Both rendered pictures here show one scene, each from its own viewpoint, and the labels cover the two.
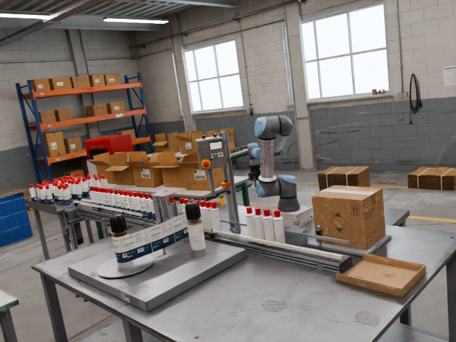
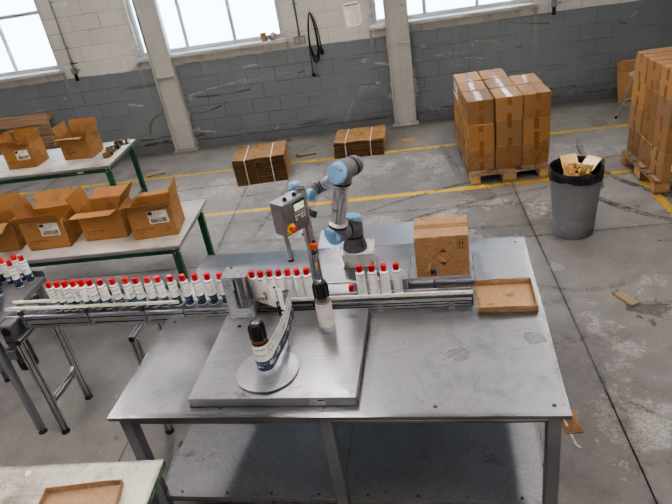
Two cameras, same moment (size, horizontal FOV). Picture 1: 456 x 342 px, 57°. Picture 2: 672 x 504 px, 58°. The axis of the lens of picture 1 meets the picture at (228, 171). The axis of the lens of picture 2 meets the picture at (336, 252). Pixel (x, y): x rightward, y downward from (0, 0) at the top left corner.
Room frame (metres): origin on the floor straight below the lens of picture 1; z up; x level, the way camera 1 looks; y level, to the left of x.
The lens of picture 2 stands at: (0.05, 1.53, 2.77)
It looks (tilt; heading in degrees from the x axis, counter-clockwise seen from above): 30 degrees down; 327
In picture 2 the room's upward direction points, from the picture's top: 10 degrees counter-clockwise
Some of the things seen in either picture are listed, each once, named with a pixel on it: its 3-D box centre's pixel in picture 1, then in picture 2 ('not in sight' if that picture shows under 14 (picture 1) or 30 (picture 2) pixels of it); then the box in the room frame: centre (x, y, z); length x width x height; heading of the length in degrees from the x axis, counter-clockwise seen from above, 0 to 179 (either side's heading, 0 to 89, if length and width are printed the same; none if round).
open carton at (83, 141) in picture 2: (219, 140); (77, 139); (6.95, 0.07, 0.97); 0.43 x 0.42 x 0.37; 135
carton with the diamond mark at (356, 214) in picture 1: (348, 215); (441, 246); (2.21, -0.63, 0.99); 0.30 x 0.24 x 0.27; 45
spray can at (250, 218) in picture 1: (251, 224); (361, 281); (2.30, -0.09, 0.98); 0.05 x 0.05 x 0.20
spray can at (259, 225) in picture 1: (259, 225); (373, 280); (2.25, -0.13, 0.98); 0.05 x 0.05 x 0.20
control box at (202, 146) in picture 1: (211, 153); (290, 213); (2.61, 0.09, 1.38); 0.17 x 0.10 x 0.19; 99
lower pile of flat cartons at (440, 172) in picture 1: (435, 178); (360, 141); (5.92, -3.00, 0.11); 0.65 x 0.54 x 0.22; 45
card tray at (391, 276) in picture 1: (381, 273); (505, 295); (1.76, -0.62, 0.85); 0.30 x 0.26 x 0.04; 44
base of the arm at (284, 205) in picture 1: (288, 201); (354, 240); (2.70, -0.37, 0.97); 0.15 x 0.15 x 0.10
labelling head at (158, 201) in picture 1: (167, 212); (240, 291); (2.71, 0.43, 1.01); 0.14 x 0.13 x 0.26; 44
